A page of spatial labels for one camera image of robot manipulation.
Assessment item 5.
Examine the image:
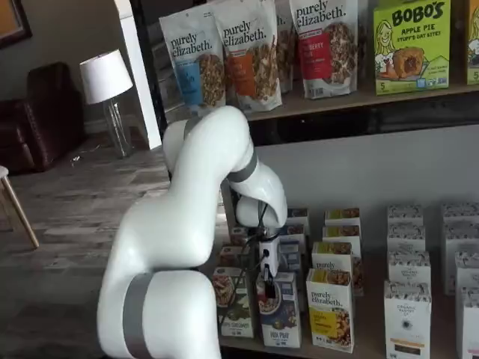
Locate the green Bobo's snack box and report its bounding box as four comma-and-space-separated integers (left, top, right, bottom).
373, 0, 451, 95

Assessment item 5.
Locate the wooden shelf board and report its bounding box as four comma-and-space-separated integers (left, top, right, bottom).
209, 209, 479, 359
245, 80, 479, 123

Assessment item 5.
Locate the blue label granola bag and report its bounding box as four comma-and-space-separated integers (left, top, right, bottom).
159, 7, 227, 115

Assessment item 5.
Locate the dark framed picture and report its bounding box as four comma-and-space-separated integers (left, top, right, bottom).
0, 0, 34, 49

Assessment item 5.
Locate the white shade table lamp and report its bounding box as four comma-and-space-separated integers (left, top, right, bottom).
79, 49, 135, 159

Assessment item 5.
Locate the yellow Bobo's snack box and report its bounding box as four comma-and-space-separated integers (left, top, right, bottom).
466, 0, 479, 86

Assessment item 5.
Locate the white stool leg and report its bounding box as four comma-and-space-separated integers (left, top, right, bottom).
0, 164, 40, 250

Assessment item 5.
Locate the red label granola bag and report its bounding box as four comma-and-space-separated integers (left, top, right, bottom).
289, 0, 359, 100

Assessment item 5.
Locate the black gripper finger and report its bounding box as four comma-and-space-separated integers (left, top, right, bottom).
261, 263, 277, 301

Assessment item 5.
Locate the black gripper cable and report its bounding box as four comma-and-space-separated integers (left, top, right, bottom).
220, 200, 280, 326

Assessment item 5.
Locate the white patterned bakery box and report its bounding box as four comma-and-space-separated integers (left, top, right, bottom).
454, 251, 479, 296
386, 204, 424, 227
439, 203, 479, 225
386, 250, 432, 285
460, 287, 479, 359
440, 220, 479, 296
386, 224, 427, 254
383, 280, 433, 359

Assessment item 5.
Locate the brown leather armchair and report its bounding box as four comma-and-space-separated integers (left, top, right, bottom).
0, 61, 88, 177

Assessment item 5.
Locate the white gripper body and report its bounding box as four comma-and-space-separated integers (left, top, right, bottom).
260, 237, 280, 280

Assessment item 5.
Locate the orange label granola bag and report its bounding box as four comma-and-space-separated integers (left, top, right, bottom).
211, 0, 284, 113
275, 0, 297, 94

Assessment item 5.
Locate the blue Flax Plus oatmeal box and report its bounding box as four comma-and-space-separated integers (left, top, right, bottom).
255, 271, 302, 349
278, 242, 303, 272

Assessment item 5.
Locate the yellow banana nut box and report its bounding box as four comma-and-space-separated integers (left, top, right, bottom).
322, 224, 362, 259
305, 268, 356, 355
311, 242, 364, 297
323, 208, 361, 227

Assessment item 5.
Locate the blue purely elizabeth box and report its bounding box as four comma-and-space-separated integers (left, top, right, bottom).
286, 207, 311, 226
283, 223, 306, 244

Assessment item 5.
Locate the green apple cinnamon oatmeal box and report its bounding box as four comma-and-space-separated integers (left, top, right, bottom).
211, 266, 255, 340
228, 226, 255, 248
219, 245, 257, 270

